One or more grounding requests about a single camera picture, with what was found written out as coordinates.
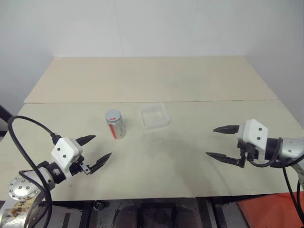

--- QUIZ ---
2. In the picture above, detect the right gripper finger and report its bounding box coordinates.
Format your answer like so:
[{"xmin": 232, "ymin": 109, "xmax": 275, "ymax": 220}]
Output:
[
  {"xmin": 212, "ymin": 125, "xmax": 240, "ymax": 136},
  {"xmin": 205, "ymin": 152, "xmax": 247, "ymax": 169}
]

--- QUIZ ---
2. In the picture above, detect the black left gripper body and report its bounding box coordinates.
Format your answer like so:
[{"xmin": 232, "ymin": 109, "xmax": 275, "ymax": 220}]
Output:
[{"xmin": 68, "ymin": 155, "xmax": 92, "ymax": 178}]

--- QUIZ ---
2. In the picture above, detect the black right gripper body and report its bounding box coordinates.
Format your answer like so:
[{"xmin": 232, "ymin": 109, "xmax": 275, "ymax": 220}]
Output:
[{"xmin": 237, "ymin": 140, "xmax": 259, "ymax": 162}]

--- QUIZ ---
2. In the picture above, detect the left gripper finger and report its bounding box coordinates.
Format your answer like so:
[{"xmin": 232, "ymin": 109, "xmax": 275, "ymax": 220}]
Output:
[
  {"xmin": 75, "ymin": 135, "xmax": 96, "ymax": 148},
  {"xmin": 89, "ymin": 152, "xmax": 113, "ymax": 174}
]

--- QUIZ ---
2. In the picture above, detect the silver and red can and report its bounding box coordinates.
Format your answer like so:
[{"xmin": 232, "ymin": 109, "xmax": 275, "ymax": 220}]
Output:
[{"xmin": 106, "ymin": 118, "xmax": 126, "ymax": 140}]

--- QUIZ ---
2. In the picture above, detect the grey bottle cap red mark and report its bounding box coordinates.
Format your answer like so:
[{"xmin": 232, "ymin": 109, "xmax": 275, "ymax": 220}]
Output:
[{"xmin": 105, "ymin": 109, "xmax": 123, "ymax": 124}]

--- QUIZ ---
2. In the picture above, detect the clear plastic tray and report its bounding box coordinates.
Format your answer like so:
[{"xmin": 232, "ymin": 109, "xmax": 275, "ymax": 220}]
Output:
[{"xmin": 139, "ymin": 102, "xmax": 171, "ymax": 130}]

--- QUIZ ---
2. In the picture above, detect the red orange box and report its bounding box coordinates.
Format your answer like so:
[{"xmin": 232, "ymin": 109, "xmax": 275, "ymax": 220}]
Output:
[{"xmin": 236, "ymin": 193, "xmax": 304, "ymax": 228}]

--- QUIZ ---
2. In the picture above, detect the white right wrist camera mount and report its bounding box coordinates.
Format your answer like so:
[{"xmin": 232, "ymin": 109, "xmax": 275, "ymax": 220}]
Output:
[{"xmin": 237, "ymin": 119, "xmax": 269, "ymax": 164}]

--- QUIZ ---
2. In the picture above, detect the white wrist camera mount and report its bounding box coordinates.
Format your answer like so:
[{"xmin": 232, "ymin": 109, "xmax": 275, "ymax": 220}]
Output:
[
  {"xmin": 237, "ymin": 119, "xmax": 269, "ymax": 164},
  {"xmin": 51, "ymin": 137, "xmax": 84, "ymax": 183}
]

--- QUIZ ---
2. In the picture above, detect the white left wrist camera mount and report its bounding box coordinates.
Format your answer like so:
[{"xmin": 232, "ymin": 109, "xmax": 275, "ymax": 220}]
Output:
[{"xmin": 51, "ymin": 137, "xmax": 84, "ymax": 183}]

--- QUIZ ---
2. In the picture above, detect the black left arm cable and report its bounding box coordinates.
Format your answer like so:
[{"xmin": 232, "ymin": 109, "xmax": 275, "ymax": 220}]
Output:
[{"xmin": 7, "ymin": 115, "xmax": 61, "ymax": 228}]

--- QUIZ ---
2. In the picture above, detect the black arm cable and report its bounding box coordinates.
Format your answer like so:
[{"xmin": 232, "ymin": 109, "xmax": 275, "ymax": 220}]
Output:
[
  {"xmin": 7, "ymin": 115, "xmax": 61, "ymax": 228},
  {"xmin": 248, "ymin": 137, "xmax": 304, "ymax": 228}
]

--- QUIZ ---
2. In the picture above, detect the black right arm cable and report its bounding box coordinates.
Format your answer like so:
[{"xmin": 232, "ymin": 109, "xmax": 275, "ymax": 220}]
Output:
[{"xmin": 248, "ymin": 137, "xmax": 304, "ymax": 228}]

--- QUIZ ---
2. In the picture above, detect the black table frame bar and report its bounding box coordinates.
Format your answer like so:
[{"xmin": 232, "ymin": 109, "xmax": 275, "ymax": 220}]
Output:
[{"xmin": 199, "ymin": 198, "xmax": 228, "ymax": 228}]

